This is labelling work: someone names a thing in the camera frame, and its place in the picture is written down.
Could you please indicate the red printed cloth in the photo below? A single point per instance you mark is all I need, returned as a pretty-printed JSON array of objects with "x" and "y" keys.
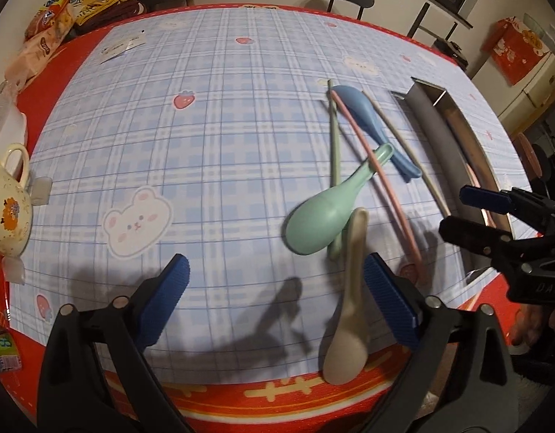
[{"x": 514, "y": 52}]

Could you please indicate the white plastic container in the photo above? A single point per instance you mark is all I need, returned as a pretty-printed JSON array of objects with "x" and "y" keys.
[{"x": 4, "y": 126}]

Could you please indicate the orange blue snack bag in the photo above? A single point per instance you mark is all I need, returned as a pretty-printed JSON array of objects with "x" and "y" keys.
[{"x": 54, "y": 13}]

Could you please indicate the black and white shelf rack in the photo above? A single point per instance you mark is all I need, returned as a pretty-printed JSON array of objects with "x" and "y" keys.
[{"x": 419, "y": 20}]

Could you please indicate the green packet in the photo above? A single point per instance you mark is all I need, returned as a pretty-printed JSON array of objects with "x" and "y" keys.
[{"x": 2, "y": 349}]

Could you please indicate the beige spoon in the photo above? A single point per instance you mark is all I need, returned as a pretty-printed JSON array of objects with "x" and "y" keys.
[{"x": 345, "y": 352}]

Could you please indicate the blue plaid table mat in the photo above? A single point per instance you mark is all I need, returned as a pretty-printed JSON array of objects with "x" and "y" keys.
[{"x": 214, "y": 144}]

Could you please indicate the brown waste bin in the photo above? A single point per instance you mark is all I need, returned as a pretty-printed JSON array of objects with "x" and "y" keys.
[{"x": 528, "y": 153}]

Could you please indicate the metal utensil tray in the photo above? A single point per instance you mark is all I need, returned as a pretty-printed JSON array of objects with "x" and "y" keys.
[{"x": 433, "y": 121}]

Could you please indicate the brown rice cooker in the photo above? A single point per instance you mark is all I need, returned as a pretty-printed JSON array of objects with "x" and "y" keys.
[{"x": 451, "y": 52}]

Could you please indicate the person's right hand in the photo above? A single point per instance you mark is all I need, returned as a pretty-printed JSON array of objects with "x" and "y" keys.
[{"x": 534, "y": 324}]

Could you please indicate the cream cup with lion print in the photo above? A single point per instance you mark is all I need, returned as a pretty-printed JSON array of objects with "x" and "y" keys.
[{"x": 7, "y": 207}]

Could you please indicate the white fridge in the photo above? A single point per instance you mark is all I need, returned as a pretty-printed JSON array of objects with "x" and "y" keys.
[{"x": 539, "y": 85}]

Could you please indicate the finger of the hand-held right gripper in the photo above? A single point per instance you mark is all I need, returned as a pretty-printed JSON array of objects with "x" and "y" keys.
[
  {"x": 473, "y": 234},
  {"x": 485, "y": 199}
]

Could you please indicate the glass bowl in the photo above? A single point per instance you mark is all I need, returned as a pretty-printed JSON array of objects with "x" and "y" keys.
[{"x": 534, "y": 25}]

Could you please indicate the snack bags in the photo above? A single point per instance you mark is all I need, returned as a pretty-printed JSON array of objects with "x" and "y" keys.
[{"x": 38, "y": 58}]

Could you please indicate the white paper tag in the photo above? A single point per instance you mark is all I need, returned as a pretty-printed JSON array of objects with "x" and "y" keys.
[{"x": 122, "y": 47}]

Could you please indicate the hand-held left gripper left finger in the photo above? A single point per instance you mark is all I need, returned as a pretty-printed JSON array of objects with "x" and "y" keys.
[{"x": 162, "y": 297}]

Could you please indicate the blue spoon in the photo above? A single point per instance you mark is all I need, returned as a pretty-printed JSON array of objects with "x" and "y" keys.
[{"x": 356, "y": 106}]

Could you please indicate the dark red cloth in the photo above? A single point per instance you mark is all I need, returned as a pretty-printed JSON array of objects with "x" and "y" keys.
[{"x": 119, "y": 16}]

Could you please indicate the green chopstick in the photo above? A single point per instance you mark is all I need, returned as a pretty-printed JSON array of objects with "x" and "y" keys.
[{"x": 334, "y": 135}]

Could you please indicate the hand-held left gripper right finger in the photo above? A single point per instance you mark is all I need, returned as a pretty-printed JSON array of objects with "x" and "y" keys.
[{"x": 390, "y": 300}]

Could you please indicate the green spoon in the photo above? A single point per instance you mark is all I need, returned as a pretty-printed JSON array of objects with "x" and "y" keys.
[{"x": 318, "y": 221}]

